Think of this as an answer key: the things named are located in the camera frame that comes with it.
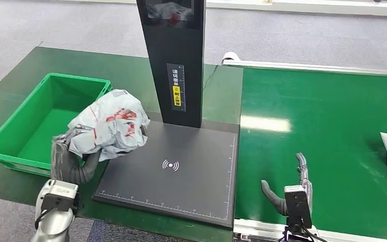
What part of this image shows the grey red-printed mailer package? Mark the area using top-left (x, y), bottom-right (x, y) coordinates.
top-left (67, 89), bottom-right (151, 163)

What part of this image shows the green plastic crate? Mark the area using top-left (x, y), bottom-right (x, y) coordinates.
top-left (0, 72), bottom-right (113, 177)

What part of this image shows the black inbound scanner machine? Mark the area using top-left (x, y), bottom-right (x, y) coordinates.
top-left (92, 0), bottom-right (240, 230)

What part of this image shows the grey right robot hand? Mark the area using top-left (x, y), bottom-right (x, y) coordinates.
top-left (261, 152), bottom-right (313, 216)

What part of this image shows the white conveyor edge rail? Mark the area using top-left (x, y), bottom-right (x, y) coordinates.
top-left (232, 218), bottom-right (387, 242)

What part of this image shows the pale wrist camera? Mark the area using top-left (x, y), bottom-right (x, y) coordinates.
top-left (39, 178), bottom-right (80, 215)
top-left (283, 185), bottom-right (313, 230)

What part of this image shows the yellow black label sticker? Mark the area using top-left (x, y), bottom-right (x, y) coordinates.
top-left (166, 63), bottom-right (187, 112)

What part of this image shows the green conveyor belt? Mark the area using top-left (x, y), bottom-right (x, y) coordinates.
top-left (234, 67), bottom-right (387, 241)

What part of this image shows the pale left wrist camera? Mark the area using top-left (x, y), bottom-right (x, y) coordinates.
top-left (39, 178), bottom-right (80, 215)

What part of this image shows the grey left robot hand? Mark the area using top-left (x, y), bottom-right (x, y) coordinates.
top-left (50, 124), bottom-right (102, 186)

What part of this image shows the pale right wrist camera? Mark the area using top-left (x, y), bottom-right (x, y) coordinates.
top-left (283, 185), bottom-right (313, 230)

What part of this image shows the long silver conveyor rail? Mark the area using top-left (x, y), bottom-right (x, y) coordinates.
top-left (221, 51), bottom-right (387, 77)

